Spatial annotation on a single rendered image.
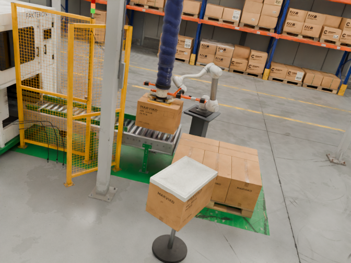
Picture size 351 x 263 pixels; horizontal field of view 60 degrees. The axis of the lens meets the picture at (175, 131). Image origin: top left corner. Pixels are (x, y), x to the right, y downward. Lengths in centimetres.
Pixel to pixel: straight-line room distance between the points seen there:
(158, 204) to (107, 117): 123
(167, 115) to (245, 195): 152
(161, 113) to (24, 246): 232
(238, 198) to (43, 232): 238
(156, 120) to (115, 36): 159
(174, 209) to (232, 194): 147
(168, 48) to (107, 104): 122
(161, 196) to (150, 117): 181
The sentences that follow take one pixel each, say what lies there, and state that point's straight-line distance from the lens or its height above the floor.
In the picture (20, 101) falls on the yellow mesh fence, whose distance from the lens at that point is 496.
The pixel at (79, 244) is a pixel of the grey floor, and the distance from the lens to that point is 366.
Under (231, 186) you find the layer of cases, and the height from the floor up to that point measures 43.
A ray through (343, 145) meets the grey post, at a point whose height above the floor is 36.
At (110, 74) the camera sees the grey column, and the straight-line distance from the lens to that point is 343.
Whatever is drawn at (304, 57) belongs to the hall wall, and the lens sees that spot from 1318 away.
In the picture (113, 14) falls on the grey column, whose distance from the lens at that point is 330.
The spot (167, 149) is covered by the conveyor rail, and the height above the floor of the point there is 49.
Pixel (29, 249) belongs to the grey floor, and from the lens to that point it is 368.
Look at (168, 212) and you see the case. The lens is 293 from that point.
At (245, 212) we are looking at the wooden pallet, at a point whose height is 8.
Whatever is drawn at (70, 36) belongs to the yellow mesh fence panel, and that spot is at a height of 197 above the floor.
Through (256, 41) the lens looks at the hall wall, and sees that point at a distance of 1280.
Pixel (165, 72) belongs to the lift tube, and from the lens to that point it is 432.
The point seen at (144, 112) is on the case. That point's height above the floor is 90.
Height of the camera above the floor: 269
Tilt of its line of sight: 26 degrees down
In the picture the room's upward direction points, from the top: 10 degrees clockwise
